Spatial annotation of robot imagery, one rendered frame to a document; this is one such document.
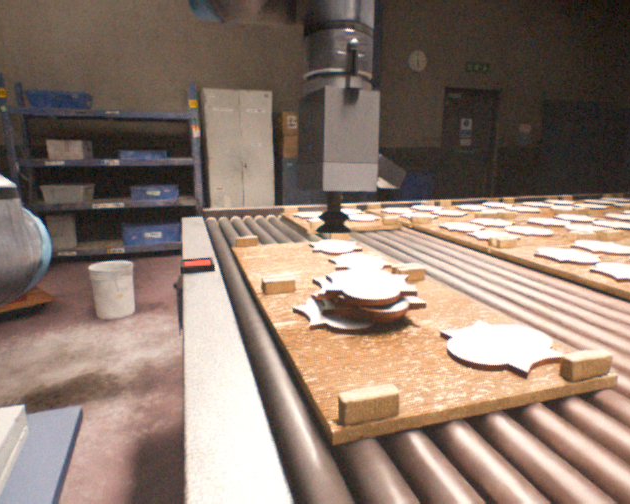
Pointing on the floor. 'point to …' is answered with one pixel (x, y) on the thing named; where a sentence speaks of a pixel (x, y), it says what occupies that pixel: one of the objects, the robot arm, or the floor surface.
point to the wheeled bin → (415, 184)
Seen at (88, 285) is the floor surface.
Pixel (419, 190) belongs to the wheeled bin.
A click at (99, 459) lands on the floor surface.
